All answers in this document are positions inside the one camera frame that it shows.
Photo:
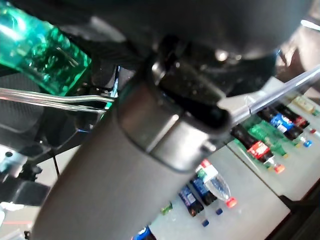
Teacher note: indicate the yellow-green drink bottle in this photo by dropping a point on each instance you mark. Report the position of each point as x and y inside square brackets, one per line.
[302, 103]

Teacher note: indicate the small green bottle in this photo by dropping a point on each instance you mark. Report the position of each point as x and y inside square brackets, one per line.
[167, 208]

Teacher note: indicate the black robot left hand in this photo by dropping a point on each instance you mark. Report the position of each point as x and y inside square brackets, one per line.
[162, 20]

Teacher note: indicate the dark drinks shelf unit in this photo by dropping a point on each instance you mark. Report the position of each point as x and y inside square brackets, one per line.
[250, 190]

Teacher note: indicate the Pepsi bottle blue label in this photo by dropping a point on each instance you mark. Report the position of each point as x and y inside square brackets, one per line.
[143, 233]
[187, 197]
[281, 123]
[200, 187]

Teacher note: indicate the clear plastic shelf price rail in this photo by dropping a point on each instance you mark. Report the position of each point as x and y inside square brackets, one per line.
[287, 87]

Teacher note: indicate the clear water bottle red cap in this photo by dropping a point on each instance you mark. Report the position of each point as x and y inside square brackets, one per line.
[217, 185]

